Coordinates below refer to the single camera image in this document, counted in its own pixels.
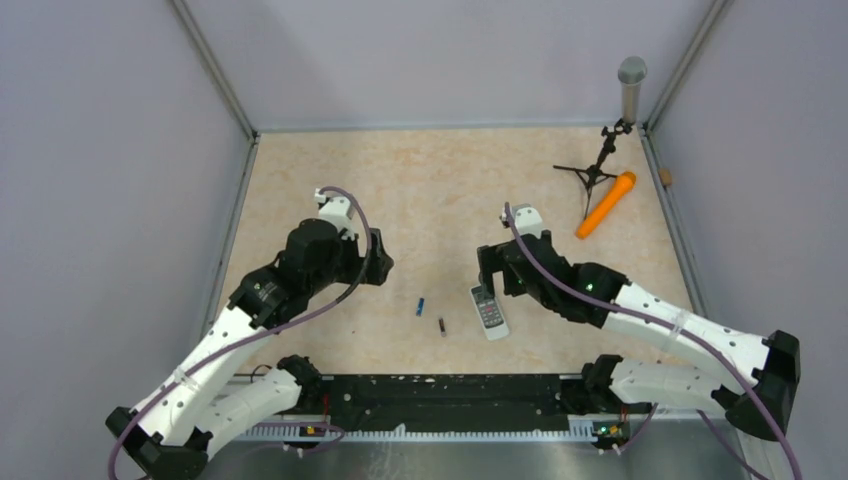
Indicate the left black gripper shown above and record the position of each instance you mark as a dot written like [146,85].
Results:
[379,262]

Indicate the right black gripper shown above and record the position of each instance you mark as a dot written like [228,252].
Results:
[491,261]

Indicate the white remote control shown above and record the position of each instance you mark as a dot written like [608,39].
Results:
[489,313]

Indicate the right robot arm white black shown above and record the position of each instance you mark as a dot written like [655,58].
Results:
[752,379]

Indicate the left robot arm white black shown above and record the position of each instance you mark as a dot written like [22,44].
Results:
[179,428]

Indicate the black mini tripod stand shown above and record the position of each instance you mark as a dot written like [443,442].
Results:
[594,175]

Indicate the orange toy microphone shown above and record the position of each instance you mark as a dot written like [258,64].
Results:
[623,184]

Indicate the small tan block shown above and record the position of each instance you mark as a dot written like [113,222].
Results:
[665,177]

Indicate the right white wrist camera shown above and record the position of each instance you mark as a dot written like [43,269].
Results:
[526,220]

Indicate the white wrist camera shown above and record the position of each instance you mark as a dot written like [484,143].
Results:
[338,211]
[526,220]

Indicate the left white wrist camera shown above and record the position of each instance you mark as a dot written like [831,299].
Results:
[338,211]

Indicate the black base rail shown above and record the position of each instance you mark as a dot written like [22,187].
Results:
[470,403]

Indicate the grey metal cylinder post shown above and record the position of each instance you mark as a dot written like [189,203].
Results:
[631,74]

